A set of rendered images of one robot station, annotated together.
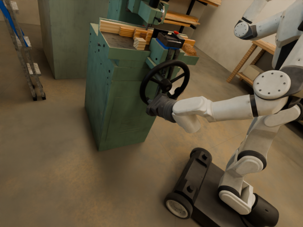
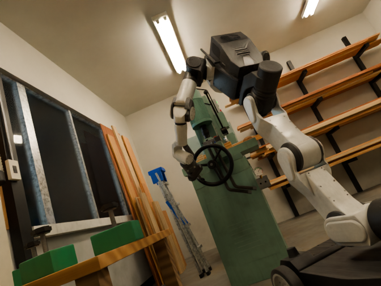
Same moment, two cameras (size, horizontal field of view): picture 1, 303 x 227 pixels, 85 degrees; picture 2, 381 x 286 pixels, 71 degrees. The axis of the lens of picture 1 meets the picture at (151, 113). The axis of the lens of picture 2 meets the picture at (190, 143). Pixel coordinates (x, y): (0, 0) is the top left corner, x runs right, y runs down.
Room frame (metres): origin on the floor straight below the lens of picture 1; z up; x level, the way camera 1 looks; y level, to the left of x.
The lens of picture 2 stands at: (-0.36, -1.39, 0.52)
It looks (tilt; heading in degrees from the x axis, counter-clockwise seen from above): 15 degrees up; 54
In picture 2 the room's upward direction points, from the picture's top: 22 degrees counter-clockwise
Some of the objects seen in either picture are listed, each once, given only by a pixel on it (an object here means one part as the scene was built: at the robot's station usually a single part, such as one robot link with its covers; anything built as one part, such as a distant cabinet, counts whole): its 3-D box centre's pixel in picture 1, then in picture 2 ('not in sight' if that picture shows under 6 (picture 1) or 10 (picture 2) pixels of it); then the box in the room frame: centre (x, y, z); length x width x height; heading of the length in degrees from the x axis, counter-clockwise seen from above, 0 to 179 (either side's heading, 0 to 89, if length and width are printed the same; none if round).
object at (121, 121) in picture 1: (120, 95); (245, 222); (1.09, 0.31, 0.35); 0.58 x 0.45 x 0.71; 43
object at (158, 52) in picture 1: (165, 52); (215, 151); (0.89, 0.06, 0.91); 0.15 x 0.14 x 0.09; 133
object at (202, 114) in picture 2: not in sight; (195, 109); (1.01, 0.22, 1.35); 0.18 x 0.18 x 0.31
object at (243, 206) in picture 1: (235, 192); (360, 222); (0.72, -0.77, 0.28); 0.21 x 0.20 x 0.13; 73
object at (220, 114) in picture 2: not in sight; (221, 121); (1.27, 0.26, 1.22); 0.09 x 0.08 x 0.15; 43
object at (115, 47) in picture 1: (155, 52); (220, 158); (0.95, 0.12, 0.87); 0.61 x 0.30 x 0.06; 133
